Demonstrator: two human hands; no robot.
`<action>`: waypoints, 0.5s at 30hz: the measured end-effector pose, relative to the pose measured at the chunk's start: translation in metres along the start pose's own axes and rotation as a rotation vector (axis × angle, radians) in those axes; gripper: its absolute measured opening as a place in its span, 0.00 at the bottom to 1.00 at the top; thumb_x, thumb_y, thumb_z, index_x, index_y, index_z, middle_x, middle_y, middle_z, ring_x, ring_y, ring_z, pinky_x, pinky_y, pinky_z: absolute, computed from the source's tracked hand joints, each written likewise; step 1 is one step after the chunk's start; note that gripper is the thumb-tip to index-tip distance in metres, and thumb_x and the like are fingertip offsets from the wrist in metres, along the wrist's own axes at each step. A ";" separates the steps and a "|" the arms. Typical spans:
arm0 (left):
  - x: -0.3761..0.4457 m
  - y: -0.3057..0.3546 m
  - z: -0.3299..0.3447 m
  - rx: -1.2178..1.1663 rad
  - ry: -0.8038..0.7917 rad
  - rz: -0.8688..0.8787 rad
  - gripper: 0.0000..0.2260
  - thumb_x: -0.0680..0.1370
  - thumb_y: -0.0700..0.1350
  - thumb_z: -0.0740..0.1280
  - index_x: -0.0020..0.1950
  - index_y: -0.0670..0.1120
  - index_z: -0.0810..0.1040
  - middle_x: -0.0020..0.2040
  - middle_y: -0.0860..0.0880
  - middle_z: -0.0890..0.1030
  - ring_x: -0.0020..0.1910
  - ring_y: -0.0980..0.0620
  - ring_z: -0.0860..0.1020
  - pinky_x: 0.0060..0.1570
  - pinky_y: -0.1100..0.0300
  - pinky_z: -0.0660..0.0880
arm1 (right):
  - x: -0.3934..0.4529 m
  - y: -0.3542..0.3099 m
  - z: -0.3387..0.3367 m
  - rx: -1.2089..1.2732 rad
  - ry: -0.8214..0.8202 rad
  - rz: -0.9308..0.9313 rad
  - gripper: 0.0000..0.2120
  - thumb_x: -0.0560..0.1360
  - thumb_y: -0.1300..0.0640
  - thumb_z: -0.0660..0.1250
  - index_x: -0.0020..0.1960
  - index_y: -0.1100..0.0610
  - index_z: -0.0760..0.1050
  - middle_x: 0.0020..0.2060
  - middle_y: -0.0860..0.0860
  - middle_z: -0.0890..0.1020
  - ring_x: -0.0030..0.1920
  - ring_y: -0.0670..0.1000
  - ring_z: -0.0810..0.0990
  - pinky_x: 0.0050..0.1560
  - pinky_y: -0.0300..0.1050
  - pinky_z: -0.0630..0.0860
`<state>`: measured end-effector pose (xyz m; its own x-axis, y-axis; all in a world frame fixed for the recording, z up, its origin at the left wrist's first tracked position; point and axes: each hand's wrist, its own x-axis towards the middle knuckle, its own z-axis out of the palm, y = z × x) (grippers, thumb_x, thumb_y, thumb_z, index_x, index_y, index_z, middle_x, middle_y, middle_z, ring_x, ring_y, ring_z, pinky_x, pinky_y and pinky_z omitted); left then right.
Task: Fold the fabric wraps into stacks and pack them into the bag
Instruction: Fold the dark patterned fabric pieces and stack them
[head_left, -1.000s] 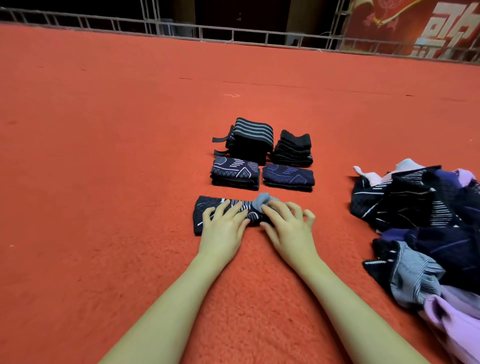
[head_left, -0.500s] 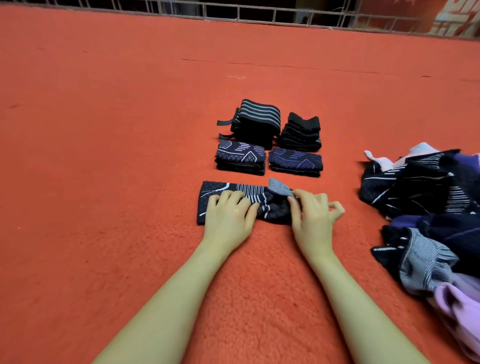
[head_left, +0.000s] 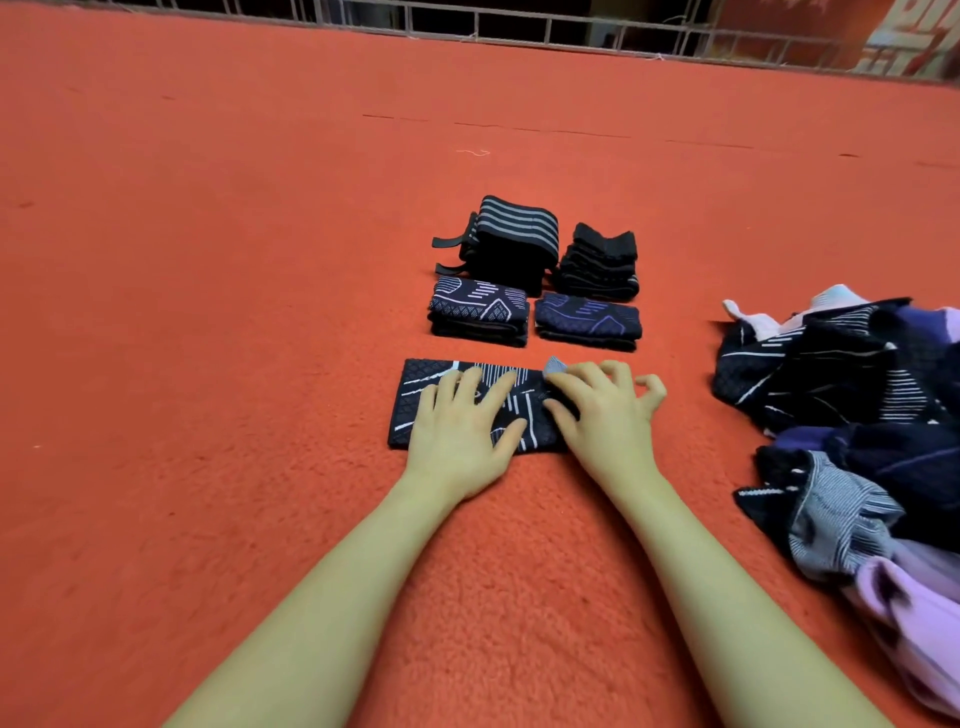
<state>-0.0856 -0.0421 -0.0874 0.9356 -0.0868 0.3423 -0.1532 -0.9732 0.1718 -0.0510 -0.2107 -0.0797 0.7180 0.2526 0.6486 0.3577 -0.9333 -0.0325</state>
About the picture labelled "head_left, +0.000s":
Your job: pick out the person's left hand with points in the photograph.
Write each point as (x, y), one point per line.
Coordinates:
(458, 443)

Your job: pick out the person's right hand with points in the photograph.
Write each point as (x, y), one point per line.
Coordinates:
(608, 428)

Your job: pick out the single black grey-heeled sock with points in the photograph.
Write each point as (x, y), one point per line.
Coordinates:
(413, 405)

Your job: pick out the single navy white-patterned sock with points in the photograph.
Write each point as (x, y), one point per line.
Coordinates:
(477, 300)
(480, 335)

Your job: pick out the single plain navy sock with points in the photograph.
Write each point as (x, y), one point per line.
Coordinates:
(588, 318)

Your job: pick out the person's right forearm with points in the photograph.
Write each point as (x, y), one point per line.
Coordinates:
(750, 623)

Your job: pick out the person's left forearm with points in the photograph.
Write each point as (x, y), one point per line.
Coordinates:
(308, 630)

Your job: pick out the heap of dark patterned socks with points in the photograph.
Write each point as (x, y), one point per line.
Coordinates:
(840, 405)

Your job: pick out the grey metal railing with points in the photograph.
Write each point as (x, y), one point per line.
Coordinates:
(450, 18)

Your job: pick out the red banner with white print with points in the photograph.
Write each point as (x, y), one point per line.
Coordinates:
(795, 23)

